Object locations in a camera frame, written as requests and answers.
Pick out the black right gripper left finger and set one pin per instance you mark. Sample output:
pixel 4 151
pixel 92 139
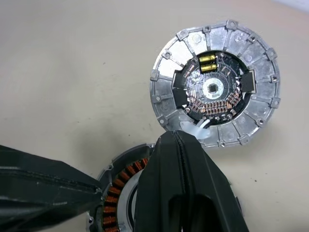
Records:
pixel 154 183

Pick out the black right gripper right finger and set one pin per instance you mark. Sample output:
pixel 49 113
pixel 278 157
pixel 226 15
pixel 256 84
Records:
pixel 207 174

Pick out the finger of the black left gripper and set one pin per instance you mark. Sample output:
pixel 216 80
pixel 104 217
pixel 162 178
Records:
pixel 43 207
pixel 48 169

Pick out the silver round motor lid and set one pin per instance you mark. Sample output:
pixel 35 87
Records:
pixel 260 72

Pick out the silver motor housing copper windings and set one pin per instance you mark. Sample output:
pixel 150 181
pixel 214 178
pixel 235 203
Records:
pixel 113 193

